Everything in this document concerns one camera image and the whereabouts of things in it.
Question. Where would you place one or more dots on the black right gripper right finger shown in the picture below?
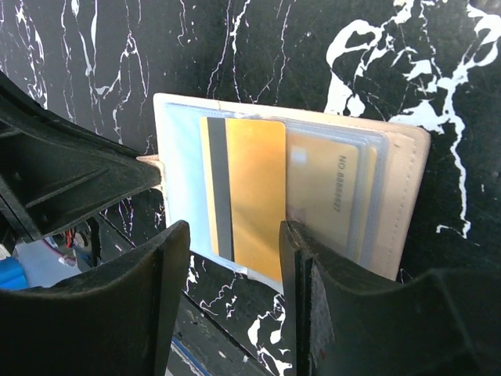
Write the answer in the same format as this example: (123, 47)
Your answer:
(347, 320)

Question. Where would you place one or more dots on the beige leather card holder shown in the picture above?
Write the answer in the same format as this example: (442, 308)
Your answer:
(401, 155)

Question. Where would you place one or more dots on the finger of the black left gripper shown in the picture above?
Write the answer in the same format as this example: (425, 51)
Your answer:
(55, 174)

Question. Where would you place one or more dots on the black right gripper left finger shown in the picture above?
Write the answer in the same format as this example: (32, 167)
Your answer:
(115, 319)

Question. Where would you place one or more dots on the orange striped card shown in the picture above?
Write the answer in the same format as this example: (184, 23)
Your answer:
(245, 179)
(329, 186)

